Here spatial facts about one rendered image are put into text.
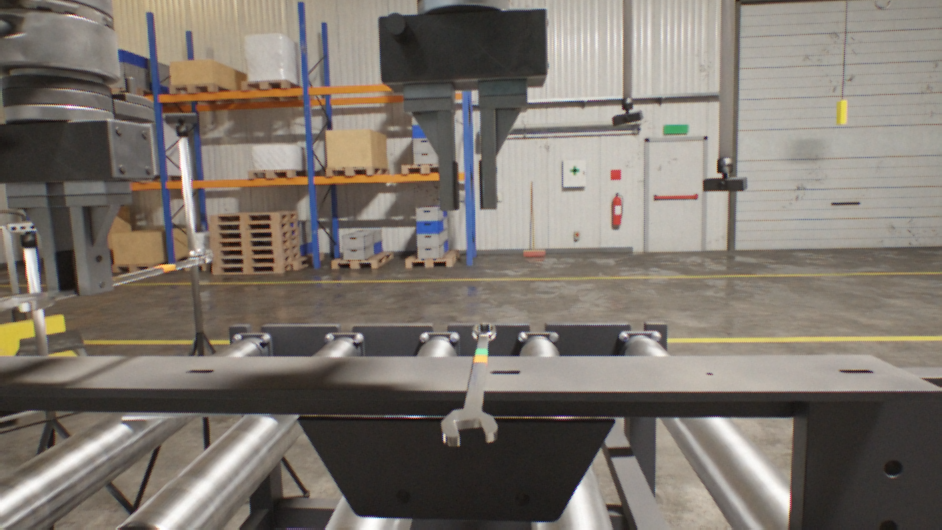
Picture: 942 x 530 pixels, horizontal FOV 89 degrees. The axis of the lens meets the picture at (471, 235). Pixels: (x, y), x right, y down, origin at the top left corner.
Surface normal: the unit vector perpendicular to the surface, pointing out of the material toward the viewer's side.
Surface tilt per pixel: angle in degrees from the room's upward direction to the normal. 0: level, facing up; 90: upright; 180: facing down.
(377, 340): 90
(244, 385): 0
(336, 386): 0
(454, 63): 90
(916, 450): 90
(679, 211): 90
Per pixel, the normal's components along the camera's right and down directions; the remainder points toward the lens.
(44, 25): 0.52, 0.07
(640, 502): -0.03, -0.99
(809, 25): -0.07, 0.11
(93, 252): 1.00, -0.02
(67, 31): 0.74, 0.04
